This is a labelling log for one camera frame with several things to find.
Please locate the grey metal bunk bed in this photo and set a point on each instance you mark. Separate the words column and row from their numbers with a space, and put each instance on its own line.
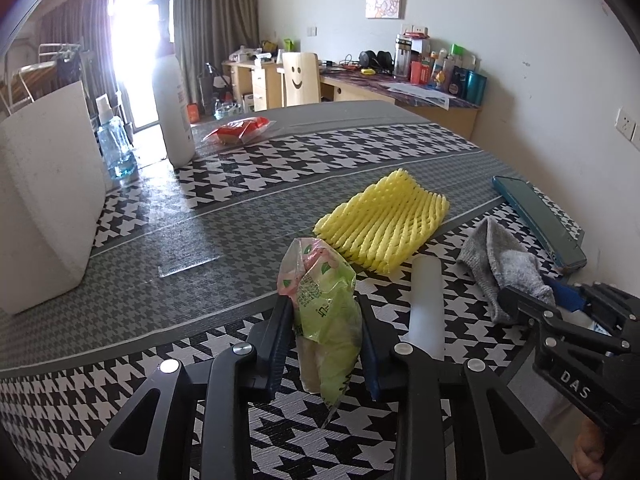
column 35, row 80

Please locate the white lotion pump bottle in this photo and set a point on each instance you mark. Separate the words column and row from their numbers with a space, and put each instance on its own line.
column 172, row 120

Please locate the printed paper sheets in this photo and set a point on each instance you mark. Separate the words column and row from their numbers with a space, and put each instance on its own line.
column 420, row 94

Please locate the yellow foam net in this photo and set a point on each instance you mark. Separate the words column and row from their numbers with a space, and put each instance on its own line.
column 385, row 215

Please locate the dark hanging clothes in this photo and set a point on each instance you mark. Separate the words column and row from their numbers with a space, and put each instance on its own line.
column 68, row 69

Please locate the grey sock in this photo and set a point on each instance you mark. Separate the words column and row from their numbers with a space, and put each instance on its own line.
column 505, row 265

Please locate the blue spray bottle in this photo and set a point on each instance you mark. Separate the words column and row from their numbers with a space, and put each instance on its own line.
column 116, row 150

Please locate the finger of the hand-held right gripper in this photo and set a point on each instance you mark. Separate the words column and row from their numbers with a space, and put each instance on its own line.
column 525, row 302
column 567, row 294

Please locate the light wooden desk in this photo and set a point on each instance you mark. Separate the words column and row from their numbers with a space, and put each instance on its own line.
column 260, row 85
column 380, row 95

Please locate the green plastic packet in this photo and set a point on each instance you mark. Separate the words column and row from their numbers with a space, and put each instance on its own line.
column 325, row 310

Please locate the black headphones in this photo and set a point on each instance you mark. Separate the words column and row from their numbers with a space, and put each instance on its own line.
column 375, row 59

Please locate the dark smartphone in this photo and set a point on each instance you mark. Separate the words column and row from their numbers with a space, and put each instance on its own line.
column 540, row 220

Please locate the red snack packet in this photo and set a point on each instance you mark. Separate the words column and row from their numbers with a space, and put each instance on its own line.
column 235, row 130

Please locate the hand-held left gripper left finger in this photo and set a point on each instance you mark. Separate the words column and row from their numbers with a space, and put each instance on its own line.
column 280, row 355

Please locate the pile of desk items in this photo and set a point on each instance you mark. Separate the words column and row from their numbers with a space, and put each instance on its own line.
column 245, row 55

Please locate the brown curtain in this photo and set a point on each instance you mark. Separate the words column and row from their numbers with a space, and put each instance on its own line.
column 75, row 15
column 215, row 10

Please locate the white foam box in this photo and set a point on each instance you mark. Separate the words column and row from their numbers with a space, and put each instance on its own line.
column 45, row 185

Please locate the dark lidded tumbler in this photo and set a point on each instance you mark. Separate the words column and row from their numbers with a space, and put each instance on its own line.
column 404, row 57

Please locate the glass balcony door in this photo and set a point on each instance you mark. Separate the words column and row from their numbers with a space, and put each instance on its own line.
column 140, row 35

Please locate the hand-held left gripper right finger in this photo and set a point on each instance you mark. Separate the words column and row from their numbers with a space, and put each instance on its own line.
column 372, row 365

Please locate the person's right hand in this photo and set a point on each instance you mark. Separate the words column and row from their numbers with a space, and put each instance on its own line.
column 587, row 452

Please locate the cluster of toiletry bottles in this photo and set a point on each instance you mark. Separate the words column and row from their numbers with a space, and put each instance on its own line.
column 450, row 72

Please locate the wooden smiley face chair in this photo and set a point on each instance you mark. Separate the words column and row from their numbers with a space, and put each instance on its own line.
column 300, row 80

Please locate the green box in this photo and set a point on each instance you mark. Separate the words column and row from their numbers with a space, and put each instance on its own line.
column 289, row 45

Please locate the white double wall socket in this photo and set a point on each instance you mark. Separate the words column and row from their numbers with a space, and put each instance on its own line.
column 416, row 29

